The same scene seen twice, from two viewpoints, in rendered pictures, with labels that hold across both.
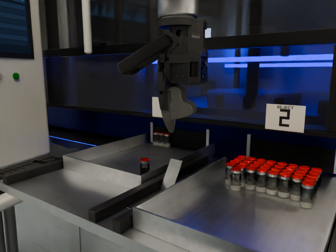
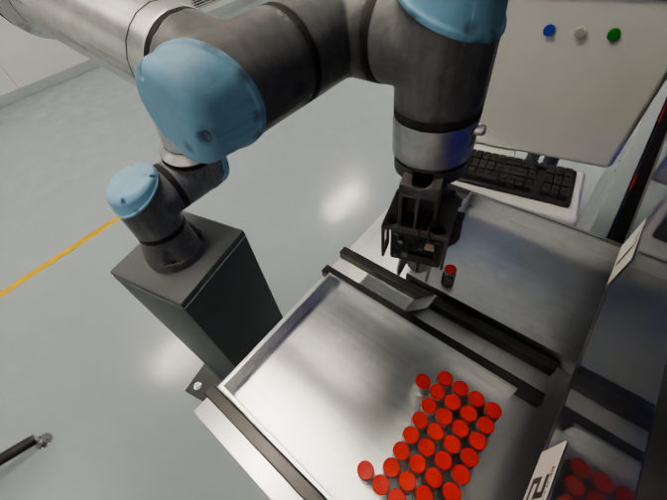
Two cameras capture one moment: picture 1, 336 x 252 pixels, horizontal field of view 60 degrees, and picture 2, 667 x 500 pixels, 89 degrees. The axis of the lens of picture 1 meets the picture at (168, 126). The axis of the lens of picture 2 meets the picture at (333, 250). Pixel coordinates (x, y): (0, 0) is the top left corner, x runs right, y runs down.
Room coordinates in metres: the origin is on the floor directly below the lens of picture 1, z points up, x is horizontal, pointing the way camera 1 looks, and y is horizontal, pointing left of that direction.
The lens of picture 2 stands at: (0.51, -0.31, 1.42)
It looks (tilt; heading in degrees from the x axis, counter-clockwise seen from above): 50 degrees down; 101
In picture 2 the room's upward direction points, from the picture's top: 9 degrees counter-clockwise
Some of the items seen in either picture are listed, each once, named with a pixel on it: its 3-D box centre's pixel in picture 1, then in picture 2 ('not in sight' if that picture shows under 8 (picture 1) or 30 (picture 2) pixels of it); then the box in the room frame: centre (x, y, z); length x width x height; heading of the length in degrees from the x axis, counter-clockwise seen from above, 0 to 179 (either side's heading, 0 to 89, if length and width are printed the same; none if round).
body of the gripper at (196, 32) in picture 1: (181, 53); (424, 203); (0.56, -0.03, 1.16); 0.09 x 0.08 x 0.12; 72
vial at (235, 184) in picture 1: (235, 178); (421, 386); (0.57, -0.14, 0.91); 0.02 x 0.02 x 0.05
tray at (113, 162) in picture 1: (144, 154); (528, 274); (0.77, 0.06, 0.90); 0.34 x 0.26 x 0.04; 145
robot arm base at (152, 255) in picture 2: not in sight; (168, 237); (-0.01, 0.22, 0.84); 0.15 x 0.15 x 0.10
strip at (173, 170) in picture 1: (156, 182); (394, 289); (0.54, 0.02, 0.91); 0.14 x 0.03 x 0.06; 144
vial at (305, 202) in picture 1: (306, 194); (365, 472); (0.49, -0.25, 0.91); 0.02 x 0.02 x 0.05
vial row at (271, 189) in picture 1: (266, 181); (414, 431); (0.55, -0.20, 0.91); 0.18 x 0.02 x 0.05; 55
